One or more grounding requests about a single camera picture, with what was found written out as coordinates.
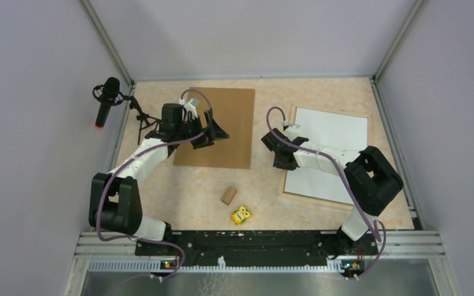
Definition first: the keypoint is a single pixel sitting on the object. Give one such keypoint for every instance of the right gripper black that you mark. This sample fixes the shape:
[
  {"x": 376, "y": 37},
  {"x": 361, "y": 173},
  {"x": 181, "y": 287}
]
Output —
[{"x": 276, "y": 164}]

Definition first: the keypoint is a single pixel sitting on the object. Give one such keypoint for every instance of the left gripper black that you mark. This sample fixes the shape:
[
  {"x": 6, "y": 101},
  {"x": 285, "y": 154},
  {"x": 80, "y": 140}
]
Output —
[{"x": 215, "y": 132}]

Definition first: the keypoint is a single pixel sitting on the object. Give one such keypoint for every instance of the light wooden picture frame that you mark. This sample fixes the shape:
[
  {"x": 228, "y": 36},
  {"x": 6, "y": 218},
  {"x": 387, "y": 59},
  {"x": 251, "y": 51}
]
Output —
[{"x": 323, "y": 202}]

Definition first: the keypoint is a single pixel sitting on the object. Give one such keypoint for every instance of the printed photo sheet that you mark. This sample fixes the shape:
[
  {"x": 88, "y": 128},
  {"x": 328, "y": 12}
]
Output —
[{"x": 331, "y": 126}]

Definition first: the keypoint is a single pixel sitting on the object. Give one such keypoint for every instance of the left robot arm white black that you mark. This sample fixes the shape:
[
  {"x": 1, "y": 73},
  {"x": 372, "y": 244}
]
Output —
[{"x": 115, "y": 202}]

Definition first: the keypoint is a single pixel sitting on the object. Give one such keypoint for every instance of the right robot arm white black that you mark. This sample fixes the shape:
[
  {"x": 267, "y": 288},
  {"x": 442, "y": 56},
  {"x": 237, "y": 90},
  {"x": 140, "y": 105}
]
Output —
[{"x": 370, "y": 180}]

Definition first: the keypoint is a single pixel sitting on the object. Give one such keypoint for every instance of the brown cardboard backing board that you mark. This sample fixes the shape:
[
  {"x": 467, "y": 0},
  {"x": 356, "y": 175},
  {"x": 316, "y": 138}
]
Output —
[{"x": 234, "y": 113}]

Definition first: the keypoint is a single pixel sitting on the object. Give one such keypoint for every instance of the small wooden block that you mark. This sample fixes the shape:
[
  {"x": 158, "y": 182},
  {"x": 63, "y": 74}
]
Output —
[{"x": 229, "y": 195}]

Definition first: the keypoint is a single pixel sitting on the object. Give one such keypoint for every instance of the yellow owl toy block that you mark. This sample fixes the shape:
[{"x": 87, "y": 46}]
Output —
[{"x": 241, "y": 215}]

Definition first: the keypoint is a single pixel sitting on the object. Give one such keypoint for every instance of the black microphone on tripod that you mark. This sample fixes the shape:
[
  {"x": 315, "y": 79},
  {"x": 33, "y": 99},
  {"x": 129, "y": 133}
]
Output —
[{"x": 109, "y": 95}]

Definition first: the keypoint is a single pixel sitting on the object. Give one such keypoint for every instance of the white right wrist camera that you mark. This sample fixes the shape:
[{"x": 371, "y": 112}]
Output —
[{"x": 291, "y": 131}]

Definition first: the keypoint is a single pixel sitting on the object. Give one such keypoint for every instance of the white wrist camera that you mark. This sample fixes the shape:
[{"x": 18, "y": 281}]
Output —
[
  {"x": 291, "y": 131},
  {"x": 189, "y": 108}
]

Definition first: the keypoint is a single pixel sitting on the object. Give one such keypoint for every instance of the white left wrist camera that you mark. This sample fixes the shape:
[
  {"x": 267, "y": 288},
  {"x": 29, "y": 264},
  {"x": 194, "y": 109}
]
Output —
[{"x": 189, "y": 108}]

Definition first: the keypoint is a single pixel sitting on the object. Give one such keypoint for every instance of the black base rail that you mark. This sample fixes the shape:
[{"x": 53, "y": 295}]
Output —
[{"x": 258, "y": 248}]

